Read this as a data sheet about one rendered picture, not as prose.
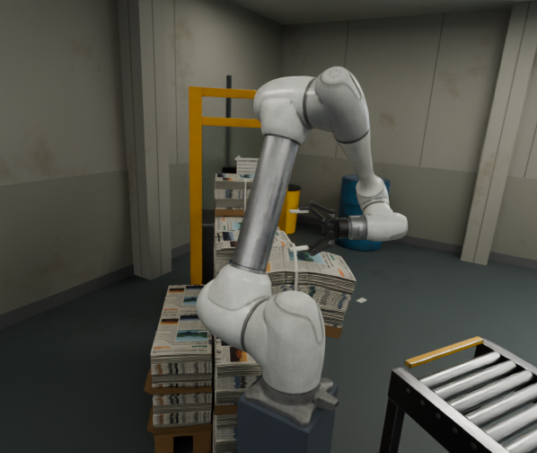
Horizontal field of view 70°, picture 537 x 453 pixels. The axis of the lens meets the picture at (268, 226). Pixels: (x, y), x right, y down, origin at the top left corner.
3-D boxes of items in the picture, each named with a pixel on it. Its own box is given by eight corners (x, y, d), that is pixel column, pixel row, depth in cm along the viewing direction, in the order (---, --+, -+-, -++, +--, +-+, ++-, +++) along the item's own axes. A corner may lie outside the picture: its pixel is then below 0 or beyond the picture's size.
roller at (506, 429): (484, 431, 116) (493, 449, 114) (568, 388, 137) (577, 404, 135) (471, 432, 120) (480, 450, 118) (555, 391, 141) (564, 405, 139)
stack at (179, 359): (153, 457, 195) (148, 355, 178) (170, 362, 267) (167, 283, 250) (213, 452, 199) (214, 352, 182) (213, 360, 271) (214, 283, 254)
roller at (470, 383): (438, 399, 131) (435, 410, 133) (521, 365, 152) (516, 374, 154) (427, 388, 135) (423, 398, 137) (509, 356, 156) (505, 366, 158)
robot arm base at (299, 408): (321, 437, 88) (323, 417, 86) (242, 398, 98) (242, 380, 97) (347, 390, 103) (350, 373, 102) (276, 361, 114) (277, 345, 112)
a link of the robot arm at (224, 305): (235, 359, 97) (179, 328, 109) (271, 351, 110) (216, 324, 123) (313, 64, 96) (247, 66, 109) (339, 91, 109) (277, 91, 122)
